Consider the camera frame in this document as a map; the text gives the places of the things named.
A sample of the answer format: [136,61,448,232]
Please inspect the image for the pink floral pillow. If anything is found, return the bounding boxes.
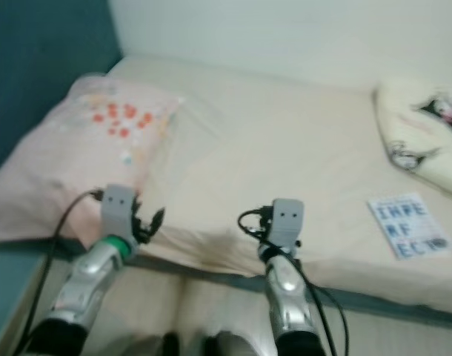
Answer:
[0,73,182,245]

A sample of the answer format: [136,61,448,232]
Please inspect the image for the white book blue letters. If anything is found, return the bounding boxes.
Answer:
[367,193,451,260]

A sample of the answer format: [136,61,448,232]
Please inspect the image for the cream bed sheet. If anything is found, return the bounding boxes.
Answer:
[100,53,452,316]

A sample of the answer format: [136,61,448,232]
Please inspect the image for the cream cartoon print blanket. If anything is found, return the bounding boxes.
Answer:
[374,74,452,200]

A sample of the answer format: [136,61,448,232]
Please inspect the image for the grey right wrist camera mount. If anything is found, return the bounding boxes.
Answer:
[270,199,305,245]

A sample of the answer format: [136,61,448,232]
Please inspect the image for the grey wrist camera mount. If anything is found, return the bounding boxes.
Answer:
[102,185,138,240]
[270,199,305,245]

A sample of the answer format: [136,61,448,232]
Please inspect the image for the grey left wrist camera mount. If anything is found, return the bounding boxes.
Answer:
[102,185,138,240]

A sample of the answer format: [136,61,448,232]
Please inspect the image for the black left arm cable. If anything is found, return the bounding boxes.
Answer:
[26,191,106,312]

